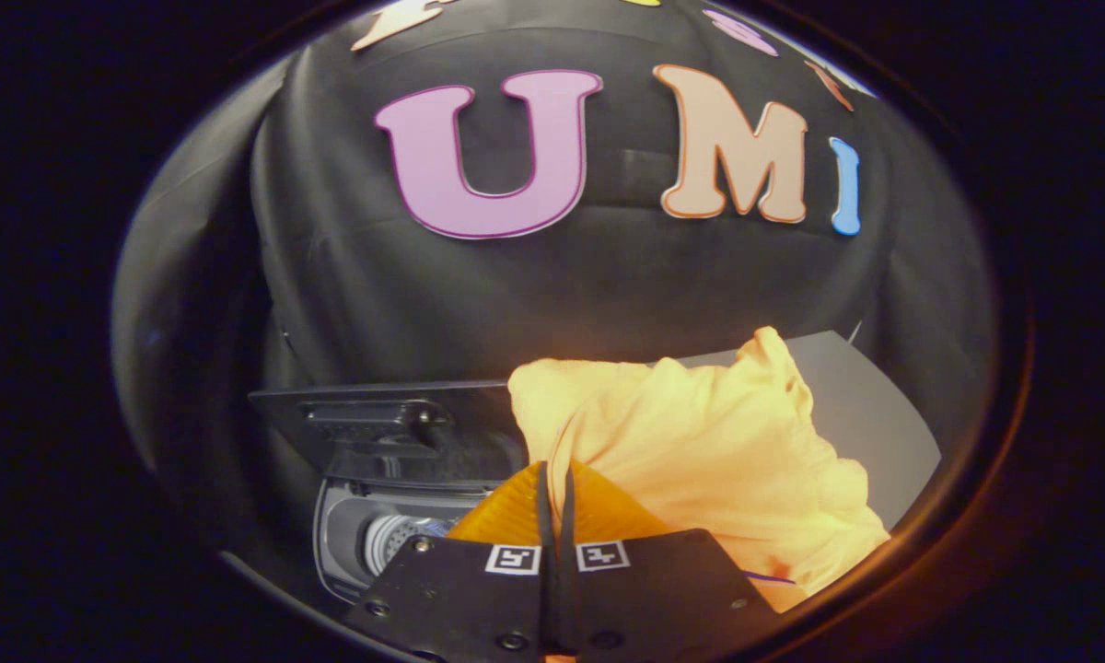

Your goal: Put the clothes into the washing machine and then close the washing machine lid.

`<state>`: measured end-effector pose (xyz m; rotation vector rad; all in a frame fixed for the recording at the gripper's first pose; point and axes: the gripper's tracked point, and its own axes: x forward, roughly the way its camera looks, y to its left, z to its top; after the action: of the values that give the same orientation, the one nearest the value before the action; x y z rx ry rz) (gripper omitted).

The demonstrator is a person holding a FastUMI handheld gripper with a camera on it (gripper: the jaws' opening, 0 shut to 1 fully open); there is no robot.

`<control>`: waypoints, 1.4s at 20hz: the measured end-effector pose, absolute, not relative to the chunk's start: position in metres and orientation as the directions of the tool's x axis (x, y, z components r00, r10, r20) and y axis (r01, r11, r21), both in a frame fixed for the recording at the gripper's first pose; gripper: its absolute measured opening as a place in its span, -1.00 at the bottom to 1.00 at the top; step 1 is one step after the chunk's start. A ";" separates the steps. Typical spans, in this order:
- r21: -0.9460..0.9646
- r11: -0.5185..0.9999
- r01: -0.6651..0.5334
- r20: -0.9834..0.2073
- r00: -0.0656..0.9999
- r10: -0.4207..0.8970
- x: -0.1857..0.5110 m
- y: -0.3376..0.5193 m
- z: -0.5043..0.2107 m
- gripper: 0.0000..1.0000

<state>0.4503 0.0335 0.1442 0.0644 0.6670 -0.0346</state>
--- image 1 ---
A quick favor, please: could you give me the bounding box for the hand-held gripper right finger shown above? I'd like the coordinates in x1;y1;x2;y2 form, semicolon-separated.
554;460;784;663

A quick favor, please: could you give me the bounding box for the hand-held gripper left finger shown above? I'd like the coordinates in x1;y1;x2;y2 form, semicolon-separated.
345;460;553;663

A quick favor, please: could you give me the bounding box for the orange shirt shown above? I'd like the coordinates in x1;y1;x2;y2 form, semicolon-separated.
506;326;892;613

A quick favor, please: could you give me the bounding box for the black backdrop cloth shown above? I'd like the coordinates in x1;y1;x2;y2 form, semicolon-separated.
110;0;995;553

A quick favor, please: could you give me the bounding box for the beige cabinet with dark frame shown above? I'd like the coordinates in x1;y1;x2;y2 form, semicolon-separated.
672;330;942;530

